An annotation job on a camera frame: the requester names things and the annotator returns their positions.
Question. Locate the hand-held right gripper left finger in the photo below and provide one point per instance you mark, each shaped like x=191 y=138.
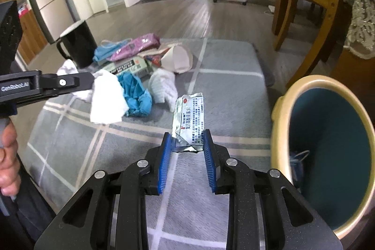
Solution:
x=164 y=162

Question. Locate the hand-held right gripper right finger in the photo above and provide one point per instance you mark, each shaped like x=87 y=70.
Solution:
x=210 y=162

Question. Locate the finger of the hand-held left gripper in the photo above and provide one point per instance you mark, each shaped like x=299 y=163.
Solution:
x=64 y=82

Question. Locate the silver medicine sachet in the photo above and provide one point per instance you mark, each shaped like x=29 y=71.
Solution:
x=189 y=121

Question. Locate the white tissue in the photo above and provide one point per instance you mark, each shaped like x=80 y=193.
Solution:
x=67 y=67
x=162 y=86
x=107 y=102

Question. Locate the blue face mask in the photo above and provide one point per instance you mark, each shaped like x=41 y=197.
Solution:
x=102 y=53
x=297 y=171

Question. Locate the teal cream trash bin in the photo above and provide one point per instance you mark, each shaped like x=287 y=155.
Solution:
x=322 y=135

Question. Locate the person's left hand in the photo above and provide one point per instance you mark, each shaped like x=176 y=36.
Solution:
x=10 y=162

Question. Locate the black mug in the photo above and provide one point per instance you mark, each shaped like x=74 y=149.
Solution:
x=80 y=42

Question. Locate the wooden cabinet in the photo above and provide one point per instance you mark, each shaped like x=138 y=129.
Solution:
x=32 y=33

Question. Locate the green white medicine box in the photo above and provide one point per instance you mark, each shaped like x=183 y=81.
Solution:
x=129 y=67

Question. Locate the grey checked blanket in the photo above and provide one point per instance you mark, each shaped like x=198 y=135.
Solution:
x=222 y=91

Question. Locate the teal rubber glove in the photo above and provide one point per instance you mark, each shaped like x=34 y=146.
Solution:
x=136 y=94

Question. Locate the pink plastic packet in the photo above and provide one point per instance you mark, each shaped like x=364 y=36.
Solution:
x=134 y=46

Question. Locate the beige refrigerator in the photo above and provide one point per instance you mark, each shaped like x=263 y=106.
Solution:
x=49 y=1

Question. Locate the red snack wrapper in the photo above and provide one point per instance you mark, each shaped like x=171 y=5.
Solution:
x=156 y=60

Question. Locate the white paper cone cup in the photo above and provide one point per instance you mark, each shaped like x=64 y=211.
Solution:
x=178 y=59

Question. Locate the dark cloth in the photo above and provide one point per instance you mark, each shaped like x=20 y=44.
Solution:
x=26 y=217

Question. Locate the wooden stool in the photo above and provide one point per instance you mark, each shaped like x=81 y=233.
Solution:
x=351 y=68

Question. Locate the wooden chair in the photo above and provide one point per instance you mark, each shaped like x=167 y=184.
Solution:
x=331 y=9

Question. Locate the teal lace tablecloth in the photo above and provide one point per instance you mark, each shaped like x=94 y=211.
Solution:
x=360 y=4

